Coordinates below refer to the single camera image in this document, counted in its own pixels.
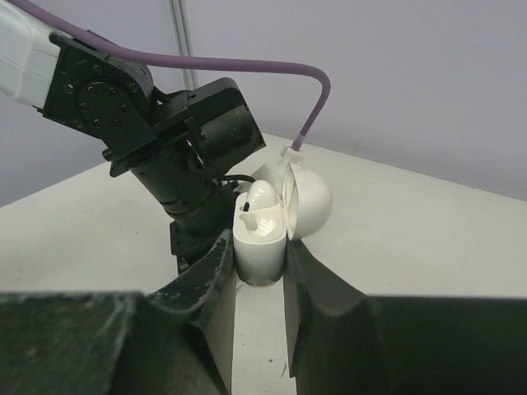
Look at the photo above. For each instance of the white round charging case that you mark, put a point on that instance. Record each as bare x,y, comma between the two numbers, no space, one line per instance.
261,236

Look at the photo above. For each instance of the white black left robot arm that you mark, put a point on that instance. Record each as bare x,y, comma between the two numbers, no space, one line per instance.
180,146

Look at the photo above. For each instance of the left aluminium frame post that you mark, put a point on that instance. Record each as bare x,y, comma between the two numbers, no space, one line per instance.
182,38

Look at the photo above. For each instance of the white earbud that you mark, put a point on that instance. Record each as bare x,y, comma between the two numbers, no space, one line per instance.
261,195

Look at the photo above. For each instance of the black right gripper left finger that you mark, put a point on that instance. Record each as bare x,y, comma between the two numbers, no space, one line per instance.
176,340

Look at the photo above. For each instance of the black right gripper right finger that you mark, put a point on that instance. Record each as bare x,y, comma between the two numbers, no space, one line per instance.
342,341

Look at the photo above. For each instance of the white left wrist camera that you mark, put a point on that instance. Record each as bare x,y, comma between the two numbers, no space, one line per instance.
274,171

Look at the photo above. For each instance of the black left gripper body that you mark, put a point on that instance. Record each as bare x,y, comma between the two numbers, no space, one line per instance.
194,231

